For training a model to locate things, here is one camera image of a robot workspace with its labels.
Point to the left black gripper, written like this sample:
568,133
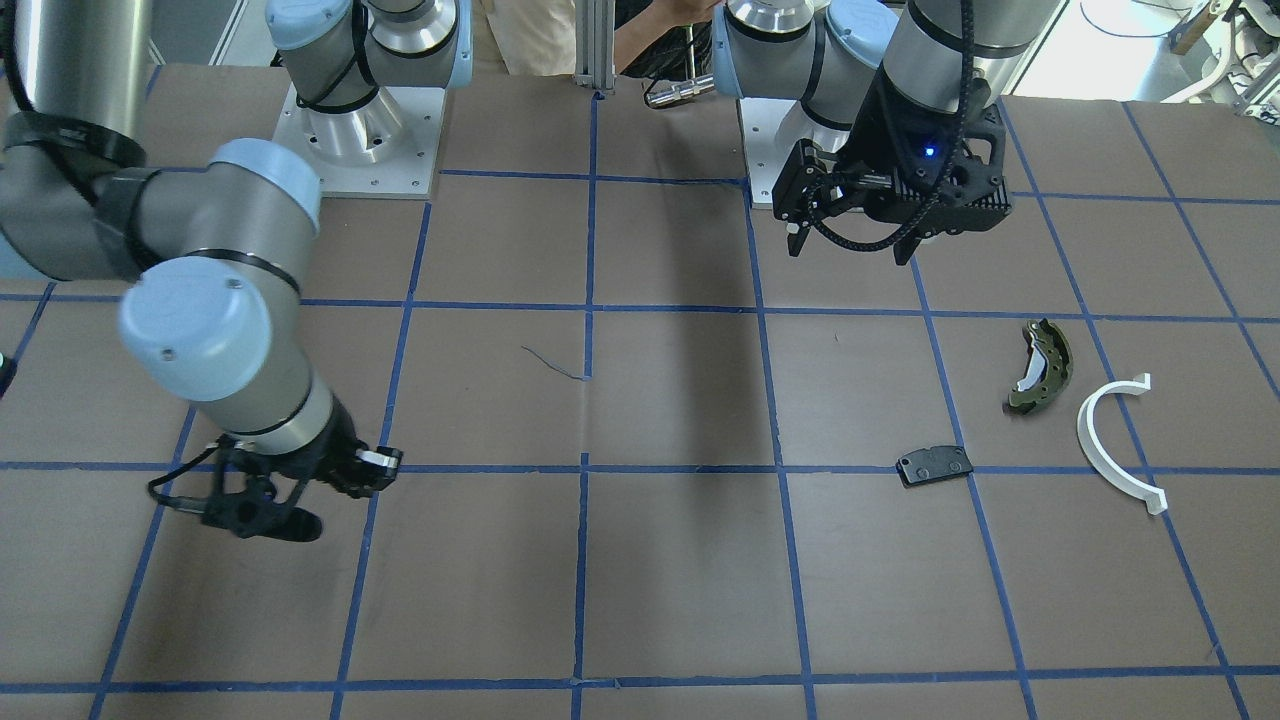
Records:
880,125

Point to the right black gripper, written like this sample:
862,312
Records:
338,447

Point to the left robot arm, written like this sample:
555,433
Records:
828,57

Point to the green brake shoe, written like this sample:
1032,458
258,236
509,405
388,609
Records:
1049,368

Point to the black brake pad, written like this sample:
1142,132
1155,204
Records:
925,466

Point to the seated person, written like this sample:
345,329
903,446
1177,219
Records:
538,38

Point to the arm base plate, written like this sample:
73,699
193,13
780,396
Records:
384,150
770,128

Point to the metal handle tool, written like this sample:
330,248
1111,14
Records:
679,93

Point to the aluminium frame post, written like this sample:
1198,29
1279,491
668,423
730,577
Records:
594,46

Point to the white curved plastic bracket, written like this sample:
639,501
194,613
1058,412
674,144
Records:
1100,459

